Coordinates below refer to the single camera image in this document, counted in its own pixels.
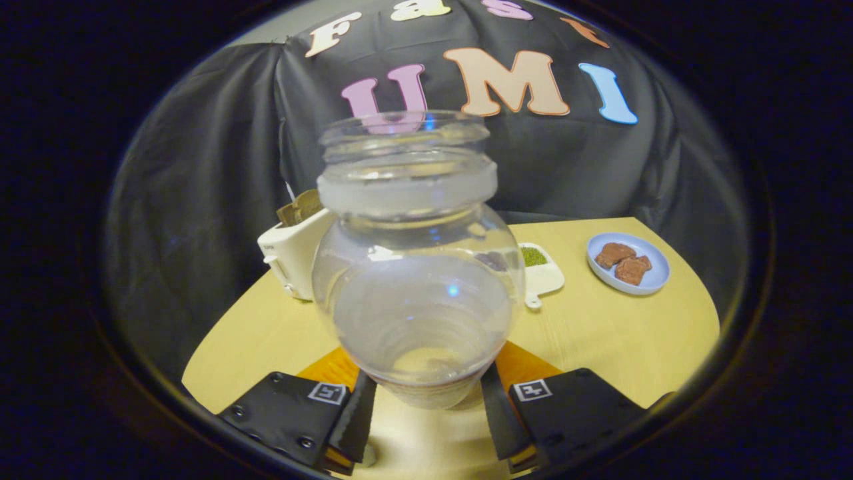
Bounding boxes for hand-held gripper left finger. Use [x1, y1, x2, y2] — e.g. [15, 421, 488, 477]
[219, 348, 377, 475]

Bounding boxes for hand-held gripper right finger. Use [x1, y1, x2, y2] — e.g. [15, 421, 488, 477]
[481, 341, 647, 474]

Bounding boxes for clear plastic bottle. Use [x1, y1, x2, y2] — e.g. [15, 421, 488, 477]
[311, 111, 527, 410]

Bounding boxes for wooden table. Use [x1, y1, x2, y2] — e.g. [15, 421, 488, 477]
[181, 217, 722, 480]

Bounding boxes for white divided dish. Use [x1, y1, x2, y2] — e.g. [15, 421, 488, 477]
[516, 242, 566, 311]

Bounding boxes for white toaster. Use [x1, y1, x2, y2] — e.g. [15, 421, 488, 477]
[257, 208, 337, 302]

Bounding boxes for brown meat piece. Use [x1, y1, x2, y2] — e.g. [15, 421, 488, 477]
[594, 243, 637, 270]
[614, 256, 652, 286]

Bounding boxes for toast slice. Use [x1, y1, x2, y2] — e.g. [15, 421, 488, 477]
[277, 189, 324, 227]

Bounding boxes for blue plate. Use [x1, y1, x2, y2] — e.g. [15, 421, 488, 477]
[586, 232, 671, 296]

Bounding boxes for black backdrop cloth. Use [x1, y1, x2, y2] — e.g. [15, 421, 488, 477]
[103, 0, 750, 387]

